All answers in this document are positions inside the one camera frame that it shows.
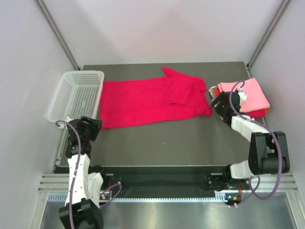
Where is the crimson red t shirt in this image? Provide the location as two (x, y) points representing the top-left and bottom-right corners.
(100, 66), (212, 129)

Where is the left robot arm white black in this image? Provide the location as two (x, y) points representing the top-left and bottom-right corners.
(56, 116), (108, 229)

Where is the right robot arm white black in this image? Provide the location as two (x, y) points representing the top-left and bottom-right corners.
(210, 91), (290, 189)

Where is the light pink folded t shirt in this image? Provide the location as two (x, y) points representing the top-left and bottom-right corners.
(233, 78), (270, 113)

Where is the white perforated plastic basket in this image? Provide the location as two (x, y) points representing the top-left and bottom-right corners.
(47, 71), (104, 123)

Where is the red folded t shirt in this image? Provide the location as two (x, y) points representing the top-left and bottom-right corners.
(247, 109), (269, 118)

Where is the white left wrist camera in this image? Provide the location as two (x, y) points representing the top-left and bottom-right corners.
(64, 115), (74, 123)

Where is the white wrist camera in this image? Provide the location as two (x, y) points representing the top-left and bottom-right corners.
(64, 115), (74, 123)
(236, 88), (247, 105)

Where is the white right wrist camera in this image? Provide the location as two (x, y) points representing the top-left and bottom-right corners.
(236, 88), (247, 105)

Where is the right aluminium frame post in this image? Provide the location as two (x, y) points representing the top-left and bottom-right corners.
(246, 0), (291, 71)

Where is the aluminium frame post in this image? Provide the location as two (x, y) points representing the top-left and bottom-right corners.
(34, 0), (81, 71)
(246, 0), (291, 71)

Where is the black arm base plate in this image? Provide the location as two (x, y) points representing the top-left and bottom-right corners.
(90, 166), (250, 193)

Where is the grey slotted cable duct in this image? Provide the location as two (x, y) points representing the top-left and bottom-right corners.
(47, 193), (228, 203)

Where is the left aluminium frame post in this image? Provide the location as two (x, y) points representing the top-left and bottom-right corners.
(34, 0), (81, 71)

